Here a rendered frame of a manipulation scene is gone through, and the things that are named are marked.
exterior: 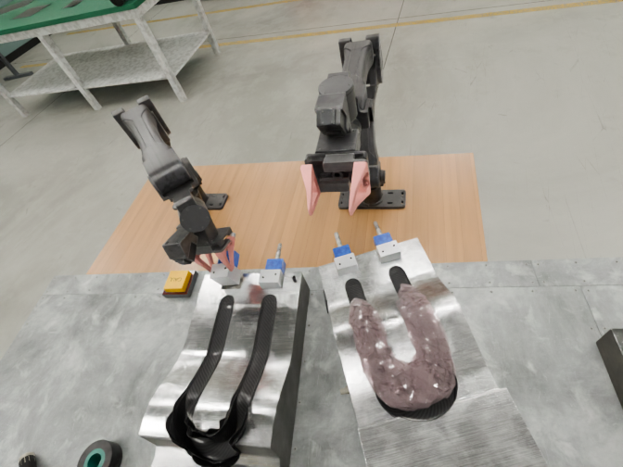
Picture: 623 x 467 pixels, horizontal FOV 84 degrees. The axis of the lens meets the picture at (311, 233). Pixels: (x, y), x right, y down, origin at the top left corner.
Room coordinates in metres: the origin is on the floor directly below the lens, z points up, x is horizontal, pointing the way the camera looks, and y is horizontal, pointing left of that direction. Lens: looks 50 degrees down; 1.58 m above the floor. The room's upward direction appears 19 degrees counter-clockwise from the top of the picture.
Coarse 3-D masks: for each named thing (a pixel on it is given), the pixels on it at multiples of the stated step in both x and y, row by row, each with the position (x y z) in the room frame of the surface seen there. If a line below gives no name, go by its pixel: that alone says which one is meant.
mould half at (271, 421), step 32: (256, 288) 0.48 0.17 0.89; (288, 288) 0.45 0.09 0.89; (192, 320) 0.46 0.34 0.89; (256, 320) 0.40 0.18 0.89; (288, 320) 0.38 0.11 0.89; (192, 352) 0.38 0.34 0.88; (224, 352) 0.35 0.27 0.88; (288, 352) 0.31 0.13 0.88; (224, 384) 0.28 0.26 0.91; (288, 384) 0.25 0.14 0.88; (160, 416) 0.25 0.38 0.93; (224, 416) 0.21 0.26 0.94; (256, 416) 0.19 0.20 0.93; (288, 416) 0.20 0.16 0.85; (160, 448) 0.21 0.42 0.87; (256, 448) 0.15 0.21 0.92; (288, 448) 0.15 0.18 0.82
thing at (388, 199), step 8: (344, 192) 0.77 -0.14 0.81; (376, 192) 0.68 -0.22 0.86; (384, 192) 0.72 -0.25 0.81; (392, 192) 0.71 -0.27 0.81; (400, 192) 0.70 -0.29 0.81; (344, 200) 0.74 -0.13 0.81; (368, 200) 0.69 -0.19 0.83; (376, 200) 0.68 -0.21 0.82; (384, 200) 0.69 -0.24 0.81; (392, 200) 0.68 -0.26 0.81; (400, 200) 0.66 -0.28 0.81; (344, 208) 0.72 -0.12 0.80; (360, 208) 0.69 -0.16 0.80; (368, 208) 0.68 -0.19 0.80; (376, 208) 0.67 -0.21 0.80; (384, 208) 0.66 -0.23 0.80; (392, 208) 0.65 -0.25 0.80; (400, 208) 0.64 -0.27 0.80
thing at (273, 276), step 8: (280, 248) 0.57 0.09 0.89; (272, 264) 0.53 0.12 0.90; (280, 264) 0.52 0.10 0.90; (264, 272) 0.50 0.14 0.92; (272, 272) 0.49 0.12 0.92; (280, 272) 0.49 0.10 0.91; (264, 280) 0.48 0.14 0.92; (272, 280) 0.47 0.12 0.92; (280, 280) 0.47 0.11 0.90; (264, 288) 0.48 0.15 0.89; (272, 288) 0.47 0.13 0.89
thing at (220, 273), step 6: (234, 234) 0.62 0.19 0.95; (234, 252) 0.57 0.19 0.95; (228, 258) 0.56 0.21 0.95; (234, 258) 0.55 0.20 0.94; (216, 264) 0.54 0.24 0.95; (222, 264) 0.54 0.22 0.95; (216, 270) 0.53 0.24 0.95; (222, 270) 0.52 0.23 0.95; (228, 270) 0.51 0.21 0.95; (234, 270) 0.52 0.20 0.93; (210, 276) 0.52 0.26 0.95; (216, 276) 0.51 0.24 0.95; (222, 276) 0.50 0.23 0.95; (228, 276) 0.50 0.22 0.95; (234, 276) 0.51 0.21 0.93; (216, 282) 0.52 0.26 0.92; (222, 282) 0.51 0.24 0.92; (228, 282) 0.51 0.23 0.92; (234, 282) 0.50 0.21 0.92
